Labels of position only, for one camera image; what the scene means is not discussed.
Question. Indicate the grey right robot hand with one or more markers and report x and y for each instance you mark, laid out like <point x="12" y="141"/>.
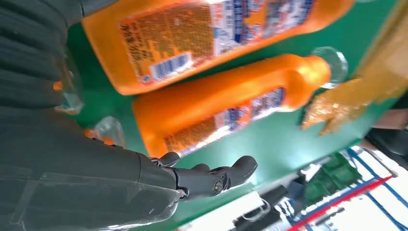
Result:
<point x="79" y="178"/>

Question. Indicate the black remote controller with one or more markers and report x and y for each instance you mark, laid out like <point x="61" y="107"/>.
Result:
<point x="255" y="223"/>

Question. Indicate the green work table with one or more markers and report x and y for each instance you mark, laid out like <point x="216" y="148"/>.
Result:
<point x="280" y="137"/>

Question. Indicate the green plastic crate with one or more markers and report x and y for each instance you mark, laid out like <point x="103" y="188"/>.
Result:
<point x="334" y="178"/>

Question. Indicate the person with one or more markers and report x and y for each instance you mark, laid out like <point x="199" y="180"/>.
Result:
<point x="392" y="146"/>

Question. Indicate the yellow taped cardboard sheet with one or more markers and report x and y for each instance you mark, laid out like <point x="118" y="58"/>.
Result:
<point x="382" y="63"/>

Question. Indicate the blue metal rack frame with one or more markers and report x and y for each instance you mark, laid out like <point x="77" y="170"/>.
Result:
<point x="357" y="157"/>

